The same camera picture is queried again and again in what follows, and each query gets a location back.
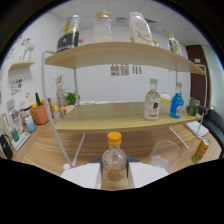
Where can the light blue white container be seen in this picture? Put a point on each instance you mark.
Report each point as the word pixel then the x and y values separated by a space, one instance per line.
pixel 30 125

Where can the blue yellow wall poster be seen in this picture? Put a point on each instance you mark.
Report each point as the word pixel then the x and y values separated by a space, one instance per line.
pixel 115 70

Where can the black bag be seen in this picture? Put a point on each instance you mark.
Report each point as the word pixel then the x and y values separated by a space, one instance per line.
pixel 6 148

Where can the glass jar wooden lid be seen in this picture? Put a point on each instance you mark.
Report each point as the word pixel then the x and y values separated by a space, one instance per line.
pixel 102 30

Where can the wooden wall shelf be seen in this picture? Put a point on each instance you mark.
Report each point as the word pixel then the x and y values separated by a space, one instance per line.
pixel 21 65

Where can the clear bottle green cap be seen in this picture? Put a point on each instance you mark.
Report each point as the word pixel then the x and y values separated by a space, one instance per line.
pixel 174 45

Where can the black yellow tall can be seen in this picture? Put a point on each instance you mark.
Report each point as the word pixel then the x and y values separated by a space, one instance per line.
pixel 68 35

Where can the colourful wall poster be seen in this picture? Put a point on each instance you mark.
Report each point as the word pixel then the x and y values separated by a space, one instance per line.
pixel 137 69

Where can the white notebook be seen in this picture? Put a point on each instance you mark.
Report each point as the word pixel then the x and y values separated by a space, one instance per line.
pixel 196 128

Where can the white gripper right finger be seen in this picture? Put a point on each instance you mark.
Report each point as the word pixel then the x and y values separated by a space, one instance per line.
pixel 146 174

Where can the clear glass tumbler with ice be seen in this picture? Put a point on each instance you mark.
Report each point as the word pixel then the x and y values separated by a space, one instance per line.
pixel 165 155

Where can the red wall poster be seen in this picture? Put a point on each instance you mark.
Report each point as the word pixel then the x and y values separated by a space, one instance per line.
pixel 125 70

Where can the white desk calendar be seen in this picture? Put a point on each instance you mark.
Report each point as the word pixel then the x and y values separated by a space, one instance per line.
pixel 16 120

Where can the blue liquid bottle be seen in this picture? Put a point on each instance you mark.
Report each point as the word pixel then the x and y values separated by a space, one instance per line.
pixel 176 106

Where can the yellow juice can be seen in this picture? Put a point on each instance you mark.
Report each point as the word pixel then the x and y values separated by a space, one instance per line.
pixel 201 150

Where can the two-tier wooden shelf rack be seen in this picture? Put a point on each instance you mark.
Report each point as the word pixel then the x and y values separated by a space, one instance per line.
pixel 113 116

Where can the black chair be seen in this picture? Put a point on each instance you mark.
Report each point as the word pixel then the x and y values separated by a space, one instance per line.
pixel 215 130

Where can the clear bottle orange cap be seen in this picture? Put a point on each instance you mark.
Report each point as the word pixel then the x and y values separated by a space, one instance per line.
pixel 114 163

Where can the dark muddler wooden end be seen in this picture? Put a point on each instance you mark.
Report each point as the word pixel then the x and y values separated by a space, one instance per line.
pixel 203 110

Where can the clear bottle red label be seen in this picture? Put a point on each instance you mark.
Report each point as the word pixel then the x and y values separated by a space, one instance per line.
pixel 152 106

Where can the brown door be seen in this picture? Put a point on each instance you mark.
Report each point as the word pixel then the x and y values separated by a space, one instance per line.
pixel 198 83

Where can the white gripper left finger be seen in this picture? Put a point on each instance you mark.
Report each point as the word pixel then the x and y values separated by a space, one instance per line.
pixel 83 175

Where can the white tray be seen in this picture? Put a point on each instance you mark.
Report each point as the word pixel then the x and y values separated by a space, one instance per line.
pixel 21 141

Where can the orange storage basket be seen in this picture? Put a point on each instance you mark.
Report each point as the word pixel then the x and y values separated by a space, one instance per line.
pixel 40 115

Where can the green potted plant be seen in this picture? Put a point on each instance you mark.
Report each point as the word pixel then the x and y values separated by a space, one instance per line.
pixel 71 98

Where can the white flower vase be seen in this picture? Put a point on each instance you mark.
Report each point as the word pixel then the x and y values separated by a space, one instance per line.
pixel 59 83

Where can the pink liquid bottle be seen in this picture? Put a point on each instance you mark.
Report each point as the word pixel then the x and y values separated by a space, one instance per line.
pixel 80 42

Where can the small green cup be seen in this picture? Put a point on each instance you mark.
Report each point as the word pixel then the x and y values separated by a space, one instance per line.
pixel 15 135

